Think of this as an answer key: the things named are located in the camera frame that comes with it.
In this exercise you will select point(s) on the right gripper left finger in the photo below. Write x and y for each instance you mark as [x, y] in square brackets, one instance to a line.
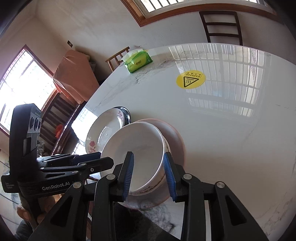
[124, 173]

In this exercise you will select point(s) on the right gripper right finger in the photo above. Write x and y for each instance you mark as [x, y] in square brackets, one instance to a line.
[174, 173]

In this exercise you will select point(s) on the pink bowl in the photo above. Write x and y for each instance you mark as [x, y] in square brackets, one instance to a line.
[160, 193]

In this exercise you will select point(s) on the white rabbit bowl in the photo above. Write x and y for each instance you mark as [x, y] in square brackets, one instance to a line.
[148, 146]

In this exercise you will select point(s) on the white plate pink roses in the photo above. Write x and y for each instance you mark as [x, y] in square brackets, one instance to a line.
[104, 127]

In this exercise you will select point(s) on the left hand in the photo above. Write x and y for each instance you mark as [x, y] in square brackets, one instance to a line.
[46, 203]

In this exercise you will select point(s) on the dark slatted bench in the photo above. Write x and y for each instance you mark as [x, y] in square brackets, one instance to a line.
[58, 114]

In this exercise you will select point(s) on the yellow hot warning sticker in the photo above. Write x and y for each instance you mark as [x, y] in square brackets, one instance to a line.
[190, 79]

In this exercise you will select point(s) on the side window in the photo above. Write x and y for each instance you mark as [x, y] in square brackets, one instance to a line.
[25, 81]

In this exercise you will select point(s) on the orange cloth covered furniture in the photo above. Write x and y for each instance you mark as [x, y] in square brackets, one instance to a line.
[75, 78]

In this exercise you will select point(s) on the light wooden chair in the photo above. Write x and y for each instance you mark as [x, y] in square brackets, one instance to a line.
[115, 60]

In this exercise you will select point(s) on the green tissue pack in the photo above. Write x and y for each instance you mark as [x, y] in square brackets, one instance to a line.
[136, 59]

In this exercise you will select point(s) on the dark wooden chair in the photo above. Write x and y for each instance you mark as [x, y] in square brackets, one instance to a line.
[221, 25]

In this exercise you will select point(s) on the black wall switch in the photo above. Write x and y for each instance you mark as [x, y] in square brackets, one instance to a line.
[70, 44]

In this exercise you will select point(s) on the barred window wooden frame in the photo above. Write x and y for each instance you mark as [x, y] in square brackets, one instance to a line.
[143, 20]

